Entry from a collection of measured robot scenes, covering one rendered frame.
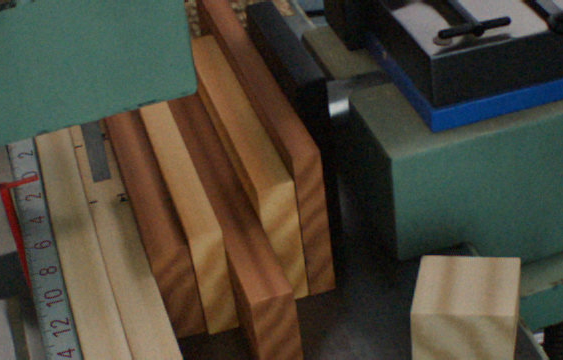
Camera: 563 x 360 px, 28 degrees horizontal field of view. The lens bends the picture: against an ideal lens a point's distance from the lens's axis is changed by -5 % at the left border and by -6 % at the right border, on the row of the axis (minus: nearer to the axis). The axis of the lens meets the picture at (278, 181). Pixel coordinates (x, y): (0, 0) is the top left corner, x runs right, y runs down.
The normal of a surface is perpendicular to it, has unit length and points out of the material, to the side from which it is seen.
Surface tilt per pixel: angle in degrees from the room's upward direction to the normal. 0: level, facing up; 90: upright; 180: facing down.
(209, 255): 90
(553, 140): 90
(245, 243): 0
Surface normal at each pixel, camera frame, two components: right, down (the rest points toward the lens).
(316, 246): 0.28, 0.52
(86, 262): -0.11, -0.81
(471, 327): -0.21, 0.58
